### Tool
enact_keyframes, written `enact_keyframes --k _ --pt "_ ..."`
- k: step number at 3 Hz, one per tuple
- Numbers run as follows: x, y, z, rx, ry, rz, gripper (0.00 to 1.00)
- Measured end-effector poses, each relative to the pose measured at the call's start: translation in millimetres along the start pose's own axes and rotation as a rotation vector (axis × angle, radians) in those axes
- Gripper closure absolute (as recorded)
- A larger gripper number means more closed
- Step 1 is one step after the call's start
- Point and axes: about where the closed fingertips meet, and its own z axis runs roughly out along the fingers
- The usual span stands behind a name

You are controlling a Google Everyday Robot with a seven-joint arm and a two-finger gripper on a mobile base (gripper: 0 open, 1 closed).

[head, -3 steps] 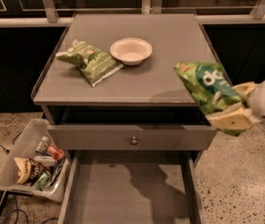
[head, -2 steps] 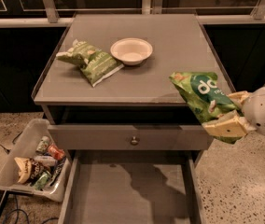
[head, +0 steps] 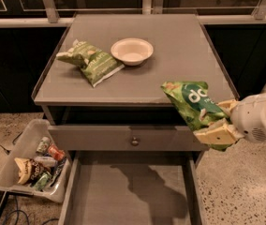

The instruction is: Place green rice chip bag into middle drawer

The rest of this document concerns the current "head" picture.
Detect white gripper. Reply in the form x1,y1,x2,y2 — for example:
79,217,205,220
194,93,266,145

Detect green rice chip bag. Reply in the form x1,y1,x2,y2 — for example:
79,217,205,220
161,82,232,151

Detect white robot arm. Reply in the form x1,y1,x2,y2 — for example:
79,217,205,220
194,84,266,148

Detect round metal drawer knob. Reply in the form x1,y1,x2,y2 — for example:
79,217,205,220
131,137,140,146

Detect grey drawer cabinet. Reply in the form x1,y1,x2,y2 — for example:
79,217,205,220
31,13,241,171

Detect grey open middle drawer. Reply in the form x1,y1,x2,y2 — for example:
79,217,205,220
58,151,207,225

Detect green jalapeno chip bag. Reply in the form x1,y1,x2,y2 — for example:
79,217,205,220
56,39,125,87

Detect grey top drawer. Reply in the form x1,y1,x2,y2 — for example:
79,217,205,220
48,125,208,152

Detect brown and cream snack bag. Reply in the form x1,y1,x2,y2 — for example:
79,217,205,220
14,157,48,185

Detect white paper bowl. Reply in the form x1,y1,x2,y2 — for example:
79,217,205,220
111,38,154,66

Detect dark blue snack pack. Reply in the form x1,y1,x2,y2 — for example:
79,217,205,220
50,157,67,187

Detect orange snack pack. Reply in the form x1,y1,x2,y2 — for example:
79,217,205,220
48,143,66,161

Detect green can lower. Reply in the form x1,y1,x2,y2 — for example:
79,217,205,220
33,172,52,191

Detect clear plastic storage bin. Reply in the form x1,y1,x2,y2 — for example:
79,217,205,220
0,119,70,203

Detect metal window frame rail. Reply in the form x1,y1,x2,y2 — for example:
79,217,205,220
0,0,266,29

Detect blue cable on floor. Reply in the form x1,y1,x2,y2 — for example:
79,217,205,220
1,194,60,225

